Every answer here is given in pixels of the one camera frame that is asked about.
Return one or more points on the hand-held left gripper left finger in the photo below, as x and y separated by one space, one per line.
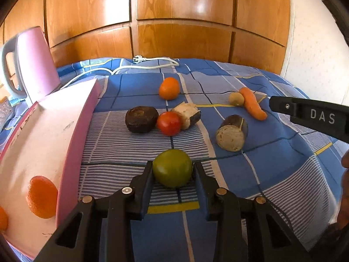
147 186

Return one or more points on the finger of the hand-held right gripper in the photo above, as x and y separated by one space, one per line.
305 113

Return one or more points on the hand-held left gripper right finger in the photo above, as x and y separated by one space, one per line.
199 186

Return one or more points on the green tomato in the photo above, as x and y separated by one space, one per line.
172 167

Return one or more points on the orange carrot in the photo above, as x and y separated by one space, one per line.
252 103

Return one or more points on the long eggplant piece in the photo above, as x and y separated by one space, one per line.
231 133

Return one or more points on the dark brown round mushroom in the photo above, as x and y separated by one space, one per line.
141 118

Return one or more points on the short eggplant piece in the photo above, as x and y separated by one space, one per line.
188 114

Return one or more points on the large orange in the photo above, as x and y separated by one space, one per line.
42 197

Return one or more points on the white tray with pink rim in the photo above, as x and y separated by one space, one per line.
49 142

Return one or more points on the person's right hand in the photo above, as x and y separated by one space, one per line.
345 161

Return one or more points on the blue checked blanket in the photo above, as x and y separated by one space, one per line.
272 169

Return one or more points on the red tomato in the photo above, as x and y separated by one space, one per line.
169 123

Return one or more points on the small yellow potato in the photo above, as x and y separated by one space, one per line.
236 99

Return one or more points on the small orange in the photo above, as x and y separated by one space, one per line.
2 218
169 88

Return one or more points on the silver patterned tissue box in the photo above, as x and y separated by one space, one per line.
5 109

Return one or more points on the wooden wardrobe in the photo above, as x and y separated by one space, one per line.
177 5

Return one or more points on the pink electric kettle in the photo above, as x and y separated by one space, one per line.
35 60

